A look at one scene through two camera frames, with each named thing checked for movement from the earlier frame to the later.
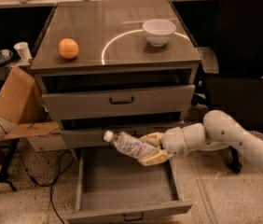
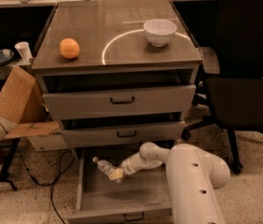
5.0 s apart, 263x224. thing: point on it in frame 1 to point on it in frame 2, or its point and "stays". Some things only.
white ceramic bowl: (158, 31) stays
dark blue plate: (0, 57) stays
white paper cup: (23, 50) stays
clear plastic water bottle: (129, 144) to (103, 165)
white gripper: (173, 141) to (127, 166)
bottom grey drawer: (115, 188) stays
